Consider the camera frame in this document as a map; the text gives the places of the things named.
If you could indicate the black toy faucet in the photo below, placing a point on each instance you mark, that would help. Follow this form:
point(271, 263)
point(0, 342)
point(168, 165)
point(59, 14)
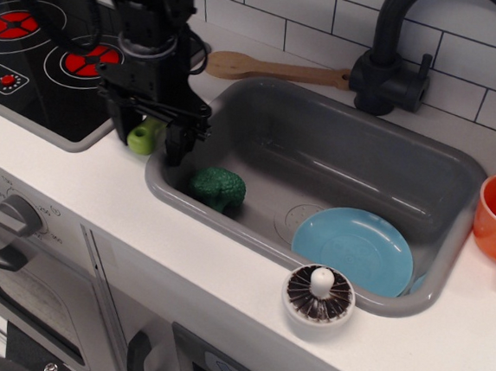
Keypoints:
point(378, 78)

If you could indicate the wooden spoon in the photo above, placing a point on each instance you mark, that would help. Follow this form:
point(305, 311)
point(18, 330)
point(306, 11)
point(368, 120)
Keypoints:
point(230, 65)

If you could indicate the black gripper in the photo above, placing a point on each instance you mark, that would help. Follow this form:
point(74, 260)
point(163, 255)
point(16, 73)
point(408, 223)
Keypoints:
point(156, 85)

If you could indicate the grey oven knob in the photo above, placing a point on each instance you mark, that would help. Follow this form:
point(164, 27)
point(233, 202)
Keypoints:
point(18, 217)

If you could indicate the green toy broccoli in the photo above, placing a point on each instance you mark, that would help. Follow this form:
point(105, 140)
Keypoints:
point(218, 188)

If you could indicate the grey plastic sink basin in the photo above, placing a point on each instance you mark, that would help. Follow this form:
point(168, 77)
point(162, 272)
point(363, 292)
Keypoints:
point(299, 153)

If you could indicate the white brown toy mushroom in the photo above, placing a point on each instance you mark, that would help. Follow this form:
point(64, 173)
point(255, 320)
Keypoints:
point(317, 298)

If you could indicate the black toy stove top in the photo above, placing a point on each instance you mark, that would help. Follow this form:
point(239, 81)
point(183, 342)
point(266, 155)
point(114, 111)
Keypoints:
point(44, 89)

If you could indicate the black cabinet handle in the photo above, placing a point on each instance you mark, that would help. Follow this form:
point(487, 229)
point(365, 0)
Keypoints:
point(139, 347)

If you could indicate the blue plastic plate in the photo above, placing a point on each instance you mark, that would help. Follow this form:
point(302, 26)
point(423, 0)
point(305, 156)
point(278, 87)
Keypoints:
point(368, 250)

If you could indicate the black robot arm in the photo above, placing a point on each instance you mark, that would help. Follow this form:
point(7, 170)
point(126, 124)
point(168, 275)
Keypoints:
point(151, 25)

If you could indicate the green handled grey spatula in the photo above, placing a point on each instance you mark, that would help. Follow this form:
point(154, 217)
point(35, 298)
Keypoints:
point(143, 138)

